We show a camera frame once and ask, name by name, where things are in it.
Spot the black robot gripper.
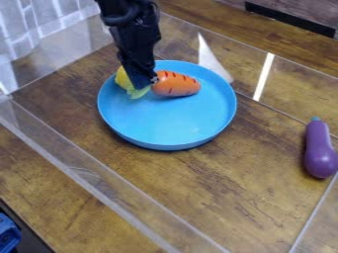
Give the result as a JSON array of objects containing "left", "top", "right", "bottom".
[{"left": 93, "top": 0, "right": 161, "bottom": 90}]

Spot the orange toy carrot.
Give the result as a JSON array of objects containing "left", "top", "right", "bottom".
[{"left": 127, "top": 69, "right": 201, "bottom": 101}]

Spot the yellow toy lemon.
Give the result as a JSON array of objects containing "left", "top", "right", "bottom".
[{"left": 115, "top": 66, "right": 135, "bottom": 91}]

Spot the blue round plate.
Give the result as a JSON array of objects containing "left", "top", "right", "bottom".
[{"left": 96, "top": 60, "right": 237, "bottom": 150}]

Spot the black bar in background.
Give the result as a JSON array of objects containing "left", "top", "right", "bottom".
[{"left": 244, "top": 1, "right": 336, "bottom": 39}]

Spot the purple toy eggplant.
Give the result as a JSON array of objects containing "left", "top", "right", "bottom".
[{"left": 303, "top": 117, "right": 338, "bottom": 179}]

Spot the blue object at corner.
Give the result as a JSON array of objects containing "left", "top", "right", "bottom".
[{"left": 0, "top": 212, "right": 21, "bottom": 253}]

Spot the clear acrylic enclosure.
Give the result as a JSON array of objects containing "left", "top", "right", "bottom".
[{"left": 0, "top": 0, "right": 338, "bottom": 253}]

